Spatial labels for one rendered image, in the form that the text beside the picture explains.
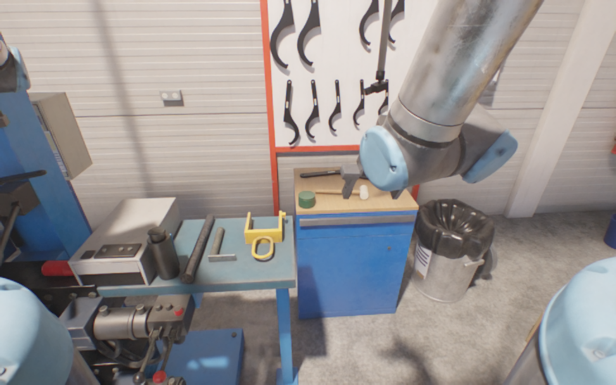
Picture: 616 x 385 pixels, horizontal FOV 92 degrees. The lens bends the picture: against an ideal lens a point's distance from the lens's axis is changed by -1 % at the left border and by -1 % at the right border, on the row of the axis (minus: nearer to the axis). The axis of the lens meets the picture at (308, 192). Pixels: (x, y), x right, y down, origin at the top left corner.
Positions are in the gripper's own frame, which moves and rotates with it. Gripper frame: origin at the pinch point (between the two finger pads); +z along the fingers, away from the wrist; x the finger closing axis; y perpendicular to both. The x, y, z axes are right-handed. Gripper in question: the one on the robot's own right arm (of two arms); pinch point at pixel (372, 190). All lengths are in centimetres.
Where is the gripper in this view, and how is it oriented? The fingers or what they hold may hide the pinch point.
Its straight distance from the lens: 77.5
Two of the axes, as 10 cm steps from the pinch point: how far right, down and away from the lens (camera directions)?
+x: 9.8, 0.1, 2.2
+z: -1.8, 6.0, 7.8
